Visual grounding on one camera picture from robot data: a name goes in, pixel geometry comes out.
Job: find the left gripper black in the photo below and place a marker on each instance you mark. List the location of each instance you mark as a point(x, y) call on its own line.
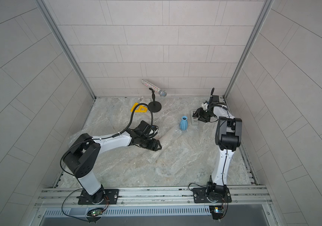
point(153, 146)

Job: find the aluminium mounting rail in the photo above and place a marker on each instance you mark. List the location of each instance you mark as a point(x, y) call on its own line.
point(154, 196)

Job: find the circuit board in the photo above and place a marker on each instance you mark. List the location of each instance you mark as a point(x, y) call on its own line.
point(217, 212)
point(95, 212)

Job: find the blue ribbed vase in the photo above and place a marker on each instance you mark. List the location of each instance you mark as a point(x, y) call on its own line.
point(184, 123)

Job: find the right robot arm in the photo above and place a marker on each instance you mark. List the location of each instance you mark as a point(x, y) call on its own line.
point(228, 138)

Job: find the white crumpled object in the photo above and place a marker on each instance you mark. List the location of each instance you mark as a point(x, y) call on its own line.
point(144, 100)

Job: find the left circuit board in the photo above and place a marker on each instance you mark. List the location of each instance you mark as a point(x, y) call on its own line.
point(95, 212)

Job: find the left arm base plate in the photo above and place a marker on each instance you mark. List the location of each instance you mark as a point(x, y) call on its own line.
point(102, 197)

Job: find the glitter microphone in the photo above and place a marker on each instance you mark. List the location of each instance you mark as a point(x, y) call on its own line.
point(160, 91)

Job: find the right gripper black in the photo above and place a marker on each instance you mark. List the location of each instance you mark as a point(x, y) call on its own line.
point(202, 112)

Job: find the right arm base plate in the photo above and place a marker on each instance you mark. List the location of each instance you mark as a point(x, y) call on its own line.
point(220, 195)

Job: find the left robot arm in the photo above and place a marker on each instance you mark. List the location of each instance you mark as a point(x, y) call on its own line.
point(82, 155)

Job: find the yellow triangle ruler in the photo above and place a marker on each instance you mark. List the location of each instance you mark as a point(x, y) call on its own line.
point(139, 108)

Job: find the right circuit board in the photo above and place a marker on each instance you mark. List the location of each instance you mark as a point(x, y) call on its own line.
point(217, 212)

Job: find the black microphone stand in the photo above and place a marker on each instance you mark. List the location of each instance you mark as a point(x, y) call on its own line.
point(154, 106)

